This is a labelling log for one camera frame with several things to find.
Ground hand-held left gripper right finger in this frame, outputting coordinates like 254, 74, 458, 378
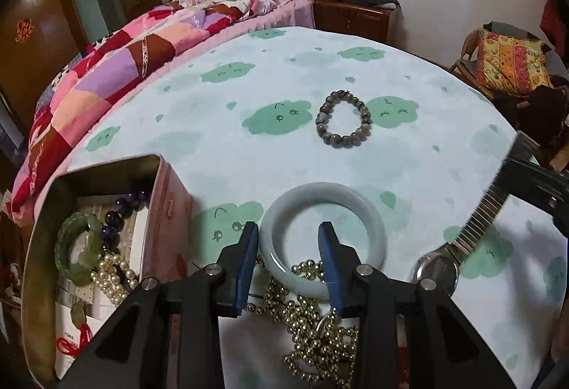
317, 221, 519, 389

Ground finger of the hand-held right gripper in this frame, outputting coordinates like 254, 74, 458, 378
495, 157, 569, 234

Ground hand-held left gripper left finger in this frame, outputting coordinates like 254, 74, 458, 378
57, 221, 260, 389

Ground metal bead necklace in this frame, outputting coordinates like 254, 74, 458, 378
244, 260, 361, 383

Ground silver wristwatch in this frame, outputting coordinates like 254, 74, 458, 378
413, 132, 539, 297

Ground pale jade bangle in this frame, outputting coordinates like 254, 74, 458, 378
260, 183, 387, 296

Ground pink metal tin box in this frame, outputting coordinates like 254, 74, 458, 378
21, 154, 194, 389

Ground pearl necklace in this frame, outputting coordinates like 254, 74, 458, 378
91, 253, 140, 305

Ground purple bead bracelet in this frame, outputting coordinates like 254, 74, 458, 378
100, 190, 152, 252

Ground grey bead bracelet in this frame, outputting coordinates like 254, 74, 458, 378
315, 90, 372, 141

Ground green jade bangle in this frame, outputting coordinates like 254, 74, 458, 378
54, 212, 104, 287

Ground dark brown cloth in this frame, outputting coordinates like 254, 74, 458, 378
493, 84, 569, 172

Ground yellow patterned cushion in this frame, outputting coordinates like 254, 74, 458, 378
475, 30, 554, 96

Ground rattan chair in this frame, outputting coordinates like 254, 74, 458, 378
449, 22, 569, 105

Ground red garment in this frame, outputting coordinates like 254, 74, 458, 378
540, 0, 569, 47

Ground wooden nightstand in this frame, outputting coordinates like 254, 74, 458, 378
315, 0, 398, 45

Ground patchwork quilt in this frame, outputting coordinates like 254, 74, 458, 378
11, 0, 276, 221

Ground bed with pink sheet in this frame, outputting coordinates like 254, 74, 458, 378
11, 0, 317, 225

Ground red paper decoration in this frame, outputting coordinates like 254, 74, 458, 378
15, 19, 34, 43

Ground wooden wardrobe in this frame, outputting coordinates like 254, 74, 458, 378
0, 0, 163, 141

